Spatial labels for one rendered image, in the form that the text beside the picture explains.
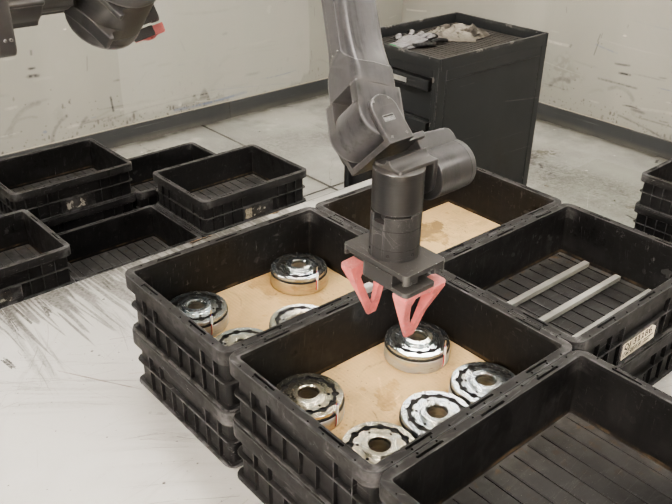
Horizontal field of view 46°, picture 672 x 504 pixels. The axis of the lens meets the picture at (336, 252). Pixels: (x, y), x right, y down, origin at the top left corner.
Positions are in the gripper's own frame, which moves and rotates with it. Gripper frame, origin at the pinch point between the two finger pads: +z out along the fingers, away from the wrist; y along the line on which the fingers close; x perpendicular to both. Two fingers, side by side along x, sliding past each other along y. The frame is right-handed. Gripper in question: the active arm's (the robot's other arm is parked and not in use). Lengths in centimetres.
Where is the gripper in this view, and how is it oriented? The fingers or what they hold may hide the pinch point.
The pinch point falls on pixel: (389, 317)
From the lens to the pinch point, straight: 94.6
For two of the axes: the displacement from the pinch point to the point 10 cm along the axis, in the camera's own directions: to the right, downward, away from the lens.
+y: -6.6, -3.8, 6.5
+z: -0.2, 8.7, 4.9
